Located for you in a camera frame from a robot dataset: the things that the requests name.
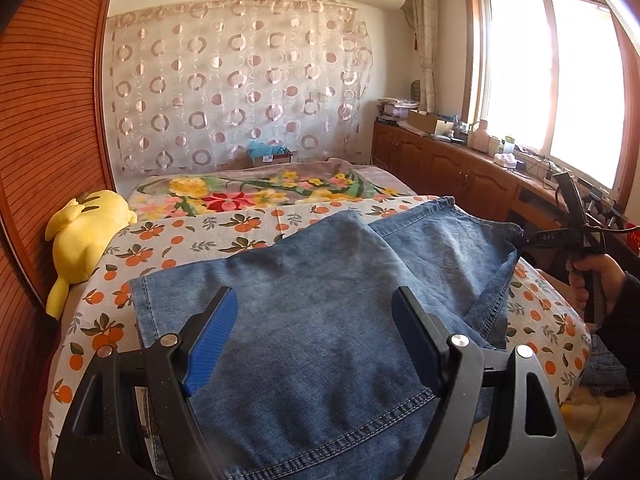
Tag floral pink blanket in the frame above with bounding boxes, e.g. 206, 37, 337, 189
127, 158, 413, 221

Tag box with teal cloth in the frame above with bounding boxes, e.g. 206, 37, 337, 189
246, 140, 293, 167

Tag wooden slatted wardrobe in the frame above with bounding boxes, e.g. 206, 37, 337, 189
1, 0, 114, 468

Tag window with wooden frame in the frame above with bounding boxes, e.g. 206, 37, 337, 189
462, 0, 639, 205

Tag long wooden sideboard cabinet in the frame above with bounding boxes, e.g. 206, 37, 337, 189
370, 119, 640, 271

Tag blue denim jeans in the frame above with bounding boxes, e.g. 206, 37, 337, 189
131, 197, 521, 479

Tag person right black sleeve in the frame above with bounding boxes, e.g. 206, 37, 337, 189
596, 273, 640, 396

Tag person right hand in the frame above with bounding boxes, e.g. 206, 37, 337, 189
566, 254, 626, 314

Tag orange print bed sheet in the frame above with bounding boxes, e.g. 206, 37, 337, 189
40, 195, 591, 474

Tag yellow Pikachu plush toy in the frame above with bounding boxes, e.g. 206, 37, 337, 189
44, 190, 138, 320

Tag cardboard box on cabinet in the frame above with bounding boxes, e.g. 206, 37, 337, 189
407, 110, 454, 134

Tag pink bottle on cabinet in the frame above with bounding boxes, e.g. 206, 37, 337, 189
469, 119, 490, 154

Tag stack of books papers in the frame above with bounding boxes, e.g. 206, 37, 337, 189
378, 98, 420, 120

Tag circle pattern sheer curtain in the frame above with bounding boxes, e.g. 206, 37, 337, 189
104, 0, 373, 174

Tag beige window curtain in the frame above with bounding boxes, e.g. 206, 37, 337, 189
411, 0, 438, 113

